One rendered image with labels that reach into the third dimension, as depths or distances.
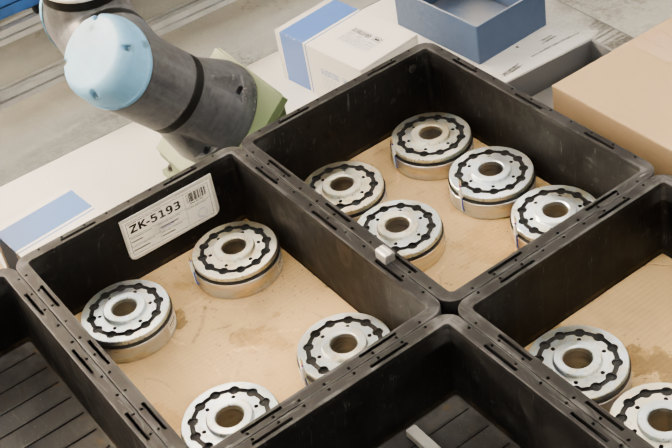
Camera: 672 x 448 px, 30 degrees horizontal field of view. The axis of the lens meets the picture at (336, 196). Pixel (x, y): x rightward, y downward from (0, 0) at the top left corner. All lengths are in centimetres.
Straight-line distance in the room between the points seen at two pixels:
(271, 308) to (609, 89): 49
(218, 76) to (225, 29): 191
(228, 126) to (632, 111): 54
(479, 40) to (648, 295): 70
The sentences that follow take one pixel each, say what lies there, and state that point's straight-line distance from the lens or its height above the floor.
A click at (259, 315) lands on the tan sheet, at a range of 142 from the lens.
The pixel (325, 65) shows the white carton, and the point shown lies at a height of 77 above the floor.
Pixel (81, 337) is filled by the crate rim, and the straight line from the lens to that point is 131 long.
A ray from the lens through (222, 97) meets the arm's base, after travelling 170.
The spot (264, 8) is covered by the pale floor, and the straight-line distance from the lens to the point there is 368.
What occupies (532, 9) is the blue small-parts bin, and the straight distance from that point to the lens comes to 204.
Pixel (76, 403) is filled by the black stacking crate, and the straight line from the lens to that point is 139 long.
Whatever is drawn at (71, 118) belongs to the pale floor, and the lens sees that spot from 341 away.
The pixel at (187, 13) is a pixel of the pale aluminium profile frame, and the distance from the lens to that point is 347.
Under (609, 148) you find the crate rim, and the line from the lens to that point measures 142.
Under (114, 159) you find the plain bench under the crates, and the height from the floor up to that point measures 70.
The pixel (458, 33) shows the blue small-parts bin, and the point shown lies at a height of 74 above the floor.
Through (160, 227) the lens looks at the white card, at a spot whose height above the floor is 88.
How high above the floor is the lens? 179
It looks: 38 degrees down
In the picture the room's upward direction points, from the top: 11 degrees counter-clockwise
